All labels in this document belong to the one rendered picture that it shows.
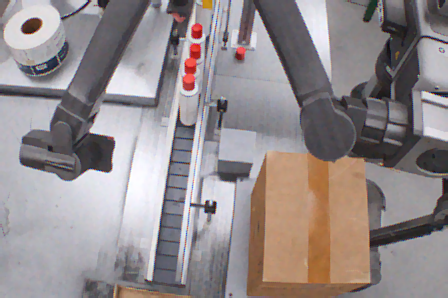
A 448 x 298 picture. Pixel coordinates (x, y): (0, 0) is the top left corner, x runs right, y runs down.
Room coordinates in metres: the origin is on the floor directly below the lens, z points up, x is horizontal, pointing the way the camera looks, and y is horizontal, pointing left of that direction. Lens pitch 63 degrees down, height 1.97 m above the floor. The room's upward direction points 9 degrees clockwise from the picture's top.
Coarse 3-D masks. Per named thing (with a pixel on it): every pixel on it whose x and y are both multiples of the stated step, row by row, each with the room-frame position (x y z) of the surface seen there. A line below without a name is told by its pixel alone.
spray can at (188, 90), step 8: (184, 80) 0.62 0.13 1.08; (192, 80) 0.62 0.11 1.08; (184, 88) 0.62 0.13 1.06; (192, 88) 0.62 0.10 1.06; (184, 96) 0.60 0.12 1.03; (192, 96) 0.61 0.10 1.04; (184, 104) 0.60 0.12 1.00; (192, 104) 0.61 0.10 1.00; (184, 112) 0.60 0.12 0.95; (192, 112) 0.61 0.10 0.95; (184, 120) 0.60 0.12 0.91; (192, 120) 0.61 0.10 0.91
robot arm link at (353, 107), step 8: (344, 96) 0.38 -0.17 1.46; (336, 104) 0.35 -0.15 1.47; (344, 104) 0.36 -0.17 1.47; (352, 104) 0.35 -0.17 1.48; (360, 104) 0.36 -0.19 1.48; (304, 112) 0.35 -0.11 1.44; (344, 112) 0.33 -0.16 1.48; (352, 112) 0.33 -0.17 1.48; (360, 112) 0.34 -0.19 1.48; (304, 120) 0.33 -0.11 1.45; (352, 120) 0.33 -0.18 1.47; (360, 120) 0.33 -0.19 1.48; (360, 128) 0.32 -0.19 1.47; (360, 136) 0.31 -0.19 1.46; (336, 160) 0.29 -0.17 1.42
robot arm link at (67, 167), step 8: (48, 152) 0.26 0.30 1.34; (56, 152) 0.26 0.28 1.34; (80, 152) 0.27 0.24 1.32; (88, 152) 0.29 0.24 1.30; (48, 160) 0.25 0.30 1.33; (56, 160) 0.25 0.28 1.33; (64, 160) 0.25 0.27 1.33; (72, 160) 0.25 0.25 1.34; (80, 160) 0.26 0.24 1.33; (88, 160) 0.27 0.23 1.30; (48, 168) 0.24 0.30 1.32; (56, 168) 0.24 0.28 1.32; (64, 168) 0.24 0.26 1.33; (72, 168) 0.24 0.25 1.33; (80, 168) 0.25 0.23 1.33; (88, 168) 0.26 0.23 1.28; (64, 176) 0.23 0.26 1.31; (72, 176) 0.23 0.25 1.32
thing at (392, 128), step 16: (416, 96) 0.37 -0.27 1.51; (368, 112) 0.34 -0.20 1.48; (384, 112) 0.34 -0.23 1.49; (400, 112) 0.35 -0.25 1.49; (416, 112) 0.34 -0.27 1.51; (368, 128) 0.32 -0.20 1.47; (384, 128) 0.32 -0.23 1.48; (400, 128) 0.32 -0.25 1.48; (416, 128) 0.31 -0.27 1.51; (368, 144) 0.32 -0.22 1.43; (384, 144) 0.31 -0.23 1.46; (400, 144) 0.31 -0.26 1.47; (384, 160) 0.31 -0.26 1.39
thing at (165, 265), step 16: (176, 128) 0.59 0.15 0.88; (192, 128) 0.60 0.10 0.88; (176, 144) 0.54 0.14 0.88; (192, 144) 0.55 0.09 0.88; (176, 160) 0.49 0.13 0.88; (176, 176) 0.44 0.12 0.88; (176, 192) 0.40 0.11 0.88; (176, 208) 0.35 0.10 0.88; (160, 224) 0.30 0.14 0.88; (176, 224) 0.31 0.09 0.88; (160, 240) 0.25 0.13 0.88; (176, 240) 0.26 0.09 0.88; (160, 256) 0.21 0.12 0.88; (176, 256) 0.22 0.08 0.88; (160, 272) 0.17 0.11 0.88
